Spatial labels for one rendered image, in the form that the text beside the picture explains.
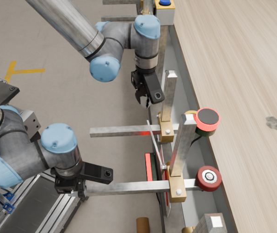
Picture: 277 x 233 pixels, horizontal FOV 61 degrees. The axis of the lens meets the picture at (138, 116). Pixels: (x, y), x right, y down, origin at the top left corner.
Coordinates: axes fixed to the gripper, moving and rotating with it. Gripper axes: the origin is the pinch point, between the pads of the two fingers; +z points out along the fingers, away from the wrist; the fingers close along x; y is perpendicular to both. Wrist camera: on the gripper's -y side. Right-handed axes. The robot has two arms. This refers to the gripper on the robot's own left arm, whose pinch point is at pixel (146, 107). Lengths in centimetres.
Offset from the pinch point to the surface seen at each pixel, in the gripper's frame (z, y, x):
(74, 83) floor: 93, 134, 15
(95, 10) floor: 93, 278, -50
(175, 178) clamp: 6.1, -28.5, 1.9
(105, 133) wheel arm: 8.4, 0.7, 17.6
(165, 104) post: -3.2, -3.9, -5.9
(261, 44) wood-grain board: 3, 20, -78
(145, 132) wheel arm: 9.0, -4.9, 2.3
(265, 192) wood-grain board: 3.1, -44.8, -20.8
